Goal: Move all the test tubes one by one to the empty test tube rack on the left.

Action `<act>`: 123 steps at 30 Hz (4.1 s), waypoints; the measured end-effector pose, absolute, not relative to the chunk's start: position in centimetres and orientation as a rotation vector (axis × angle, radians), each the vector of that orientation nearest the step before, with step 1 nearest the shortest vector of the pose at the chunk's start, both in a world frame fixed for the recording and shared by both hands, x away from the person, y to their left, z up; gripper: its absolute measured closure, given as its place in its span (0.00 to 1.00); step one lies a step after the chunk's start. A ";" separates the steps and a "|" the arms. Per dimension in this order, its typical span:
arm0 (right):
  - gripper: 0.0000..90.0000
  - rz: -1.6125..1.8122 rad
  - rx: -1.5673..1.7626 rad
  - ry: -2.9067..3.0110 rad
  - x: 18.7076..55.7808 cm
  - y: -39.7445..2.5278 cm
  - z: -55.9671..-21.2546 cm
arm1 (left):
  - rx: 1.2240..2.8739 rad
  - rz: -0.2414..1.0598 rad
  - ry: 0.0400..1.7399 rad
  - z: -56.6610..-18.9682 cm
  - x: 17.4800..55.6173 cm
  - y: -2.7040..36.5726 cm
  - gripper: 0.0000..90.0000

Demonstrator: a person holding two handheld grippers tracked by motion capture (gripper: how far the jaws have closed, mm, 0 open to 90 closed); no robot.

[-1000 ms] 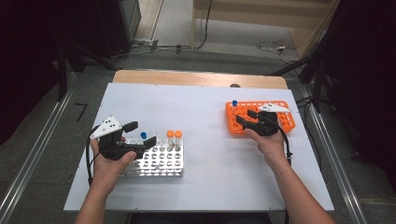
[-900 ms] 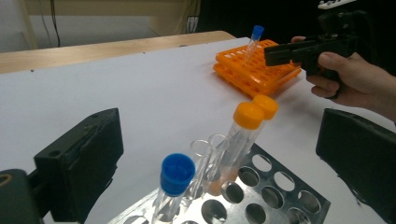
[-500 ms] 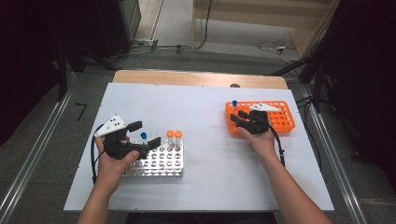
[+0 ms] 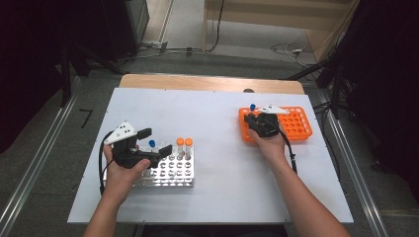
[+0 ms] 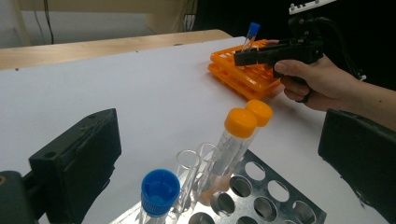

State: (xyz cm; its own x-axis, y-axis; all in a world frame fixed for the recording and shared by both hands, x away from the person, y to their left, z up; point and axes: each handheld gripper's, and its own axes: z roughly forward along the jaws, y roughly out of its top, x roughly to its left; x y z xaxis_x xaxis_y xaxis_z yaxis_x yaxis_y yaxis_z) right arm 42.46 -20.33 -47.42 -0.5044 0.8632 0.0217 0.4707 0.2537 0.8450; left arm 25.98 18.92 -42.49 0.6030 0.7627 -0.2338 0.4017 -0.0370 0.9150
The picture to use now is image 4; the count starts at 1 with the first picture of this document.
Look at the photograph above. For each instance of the white table cover sheet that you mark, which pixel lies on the white table cover sheet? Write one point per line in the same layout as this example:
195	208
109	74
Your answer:
214	115

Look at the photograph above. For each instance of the orange cap test tube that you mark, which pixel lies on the orange cap test tube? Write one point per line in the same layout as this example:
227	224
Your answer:
180	142
188	142

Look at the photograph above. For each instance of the orange test tube rack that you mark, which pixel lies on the orange test tube rack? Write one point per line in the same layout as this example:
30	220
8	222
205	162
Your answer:
296	125

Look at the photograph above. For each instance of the black cabinet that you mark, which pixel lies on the black cabinet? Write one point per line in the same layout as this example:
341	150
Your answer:
125	26

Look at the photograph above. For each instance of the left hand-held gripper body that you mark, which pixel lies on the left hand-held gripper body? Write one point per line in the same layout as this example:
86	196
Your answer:
123	131

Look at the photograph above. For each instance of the black curtain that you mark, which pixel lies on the black curtain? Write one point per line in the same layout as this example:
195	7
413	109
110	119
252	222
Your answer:
388	82
29	65

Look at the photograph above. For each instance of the metal floor rail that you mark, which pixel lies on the metal floor rail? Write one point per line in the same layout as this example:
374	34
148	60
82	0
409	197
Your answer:
33	164
365	197

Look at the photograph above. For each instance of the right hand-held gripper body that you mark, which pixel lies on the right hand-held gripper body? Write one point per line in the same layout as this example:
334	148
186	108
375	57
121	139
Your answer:
267	123

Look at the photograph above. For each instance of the person's left hand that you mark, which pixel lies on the person's left hand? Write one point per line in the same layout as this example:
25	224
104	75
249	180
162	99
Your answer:
122	181

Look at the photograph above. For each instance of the metal test tube rack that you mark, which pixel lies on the metal test tube rack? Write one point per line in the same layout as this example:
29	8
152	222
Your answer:
178	171

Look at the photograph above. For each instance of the black tripod stand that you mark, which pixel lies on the black tripod stand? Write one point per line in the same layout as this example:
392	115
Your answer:
336	92
66	75

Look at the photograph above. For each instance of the beige wooden partition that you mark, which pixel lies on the beige wooden partition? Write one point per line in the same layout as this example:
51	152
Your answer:
263	13

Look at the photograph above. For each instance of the wooden table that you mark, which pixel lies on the wooden table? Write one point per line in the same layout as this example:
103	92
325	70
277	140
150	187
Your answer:
197	82

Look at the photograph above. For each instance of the person's right hand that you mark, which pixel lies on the person's right hand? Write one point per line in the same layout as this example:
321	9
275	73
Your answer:
270	148

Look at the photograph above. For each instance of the dark round table grommet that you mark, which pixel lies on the dark round table grommet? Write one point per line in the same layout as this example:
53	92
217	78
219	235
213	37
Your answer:
248	90

